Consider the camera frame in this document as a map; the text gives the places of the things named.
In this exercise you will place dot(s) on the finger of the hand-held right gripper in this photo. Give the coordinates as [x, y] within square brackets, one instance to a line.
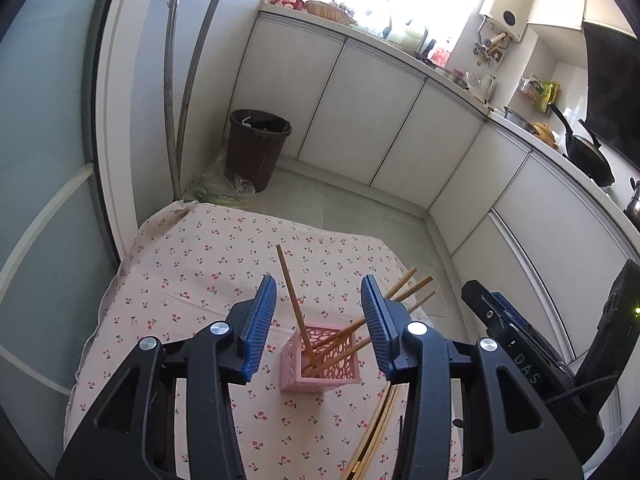
[482, 307]
[515, 317]

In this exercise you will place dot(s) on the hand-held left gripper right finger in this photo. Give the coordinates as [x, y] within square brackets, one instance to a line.
[380, 330]

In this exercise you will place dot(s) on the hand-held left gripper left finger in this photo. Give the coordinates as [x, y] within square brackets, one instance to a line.
[257, 330]

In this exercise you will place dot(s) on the light bamboo chopstick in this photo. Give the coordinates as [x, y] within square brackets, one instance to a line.
[415, 287]
[402, 280]
[292, 290]
[422, 301]

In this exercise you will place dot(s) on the pink perforated utensil holder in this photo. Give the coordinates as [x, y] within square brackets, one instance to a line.
[330, 384]

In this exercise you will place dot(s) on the pile of wooden chopsticks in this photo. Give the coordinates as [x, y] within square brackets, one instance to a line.
[372, 435]

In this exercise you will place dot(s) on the cherry print tablecloth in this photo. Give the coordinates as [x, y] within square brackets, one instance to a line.
[200, 260]

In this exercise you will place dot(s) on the dark chopstick with gold band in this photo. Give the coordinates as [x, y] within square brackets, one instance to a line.
[376, 424]

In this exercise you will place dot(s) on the white cabinet with drawers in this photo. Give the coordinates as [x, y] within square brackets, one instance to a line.
[550, 220]

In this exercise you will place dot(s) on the crumpled plastic bag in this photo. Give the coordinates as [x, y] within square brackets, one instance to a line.
[215, 187]

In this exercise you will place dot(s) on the steel stockpot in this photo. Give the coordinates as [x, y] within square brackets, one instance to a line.
[634, 205]

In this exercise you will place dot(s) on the dark brown trash bin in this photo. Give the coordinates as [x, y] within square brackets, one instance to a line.
[250, 160]

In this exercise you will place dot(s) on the black wok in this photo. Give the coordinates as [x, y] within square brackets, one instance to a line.
[590, 160]

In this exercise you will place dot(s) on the yellow brown clay pot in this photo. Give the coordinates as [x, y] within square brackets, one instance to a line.
[545, 132]

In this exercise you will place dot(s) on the white kitchen countertop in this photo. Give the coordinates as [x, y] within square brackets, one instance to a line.
[497, 119]

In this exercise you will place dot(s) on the small metal pot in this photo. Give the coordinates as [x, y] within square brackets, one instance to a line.
[515, 116]

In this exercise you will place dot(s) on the white electric kettle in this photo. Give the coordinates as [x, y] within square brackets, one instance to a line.
[480, 87]

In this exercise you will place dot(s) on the yellow packet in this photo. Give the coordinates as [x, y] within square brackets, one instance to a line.
[550, 97]

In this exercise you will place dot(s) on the metal bowl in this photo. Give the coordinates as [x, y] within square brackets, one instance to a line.
[455, 77]

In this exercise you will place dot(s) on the white cabinet with doors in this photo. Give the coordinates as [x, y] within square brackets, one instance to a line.
[325, 100]

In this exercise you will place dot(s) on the black range hood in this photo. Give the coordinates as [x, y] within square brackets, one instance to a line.
[610, 85]

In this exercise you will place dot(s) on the pale green kettle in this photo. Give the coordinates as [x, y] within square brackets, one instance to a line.
[407, 37]

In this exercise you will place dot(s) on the white water heater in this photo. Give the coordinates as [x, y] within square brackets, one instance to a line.
[505, 5]

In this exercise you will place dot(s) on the frosted glass sliding door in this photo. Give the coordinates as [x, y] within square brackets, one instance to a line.
[45, 110]

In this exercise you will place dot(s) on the wicker basket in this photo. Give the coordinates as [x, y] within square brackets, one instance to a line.
[325, 10]

